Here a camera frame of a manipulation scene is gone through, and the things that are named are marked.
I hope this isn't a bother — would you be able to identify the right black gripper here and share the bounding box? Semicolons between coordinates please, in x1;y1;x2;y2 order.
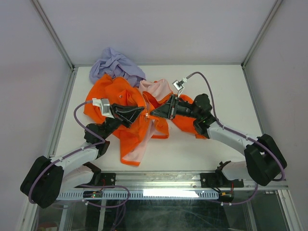
149;94;200;120

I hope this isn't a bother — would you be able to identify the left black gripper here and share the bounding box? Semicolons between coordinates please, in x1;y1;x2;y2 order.
101;103;144;140

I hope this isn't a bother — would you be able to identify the orange jacket with pink lining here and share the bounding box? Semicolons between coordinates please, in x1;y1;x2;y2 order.
83;74;209;167

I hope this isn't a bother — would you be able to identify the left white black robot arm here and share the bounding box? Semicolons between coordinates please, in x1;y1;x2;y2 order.
20;99;144;208

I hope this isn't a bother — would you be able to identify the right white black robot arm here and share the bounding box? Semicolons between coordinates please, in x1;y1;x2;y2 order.
150;93;287;186

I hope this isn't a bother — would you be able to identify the crumpled lavender garment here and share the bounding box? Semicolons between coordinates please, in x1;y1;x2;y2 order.
89;47;146;87

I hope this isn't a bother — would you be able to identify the small electronics board with leds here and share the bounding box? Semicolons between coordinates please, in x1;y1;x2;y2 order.
83;191;104;199

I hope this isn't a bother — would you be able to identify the black connector with yellow plug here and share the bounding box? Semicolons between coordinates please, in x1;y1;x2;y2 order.
218;192;234;203

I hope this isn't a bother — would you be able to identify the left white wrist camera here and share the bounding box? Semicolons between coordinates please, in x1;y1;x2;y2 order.
92;98;114;118

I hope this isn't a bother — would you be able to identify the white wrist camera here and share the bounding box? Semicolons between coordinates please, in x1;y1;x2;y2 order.
92;98;114;118
172;77;188;97

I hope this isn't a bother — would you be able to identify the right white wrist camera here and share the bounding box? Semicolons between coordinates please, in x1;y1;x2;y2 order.
172;77;188;97

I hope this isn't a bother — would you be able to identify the aluminium mounting rail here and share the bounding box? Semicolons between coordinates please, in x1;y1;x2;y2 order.
57;170;289;191

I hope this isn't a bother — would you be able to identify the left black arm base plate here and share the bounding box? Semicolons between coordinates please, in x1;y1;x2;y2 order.
77;172;116;188

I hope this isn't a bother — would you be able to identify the white slotted cable duct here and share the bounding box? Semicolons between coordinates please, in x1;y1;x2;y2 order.
57;189;218;201

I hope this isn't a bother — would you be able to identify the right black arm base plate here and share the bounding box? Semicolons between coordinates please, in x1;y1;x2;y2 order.
200;172;244;188

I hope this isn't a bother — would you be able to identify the purple cable under rail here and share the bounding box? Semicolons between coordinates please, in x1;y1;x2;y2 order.
77;184;130;231

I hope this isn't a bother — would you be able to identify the left aluminium frame post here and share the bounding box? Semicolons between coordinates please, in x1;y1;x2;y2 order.
30;0;75;70

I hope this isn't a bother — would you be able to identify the aluminium frame post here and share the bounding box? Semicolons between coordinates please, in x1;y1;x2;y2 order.
30;0;75;70
241;0;283;69

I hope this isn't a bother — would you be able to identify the right aluminium frame post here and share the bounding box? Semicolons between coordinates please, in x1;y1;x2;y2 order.
241;0;283;69

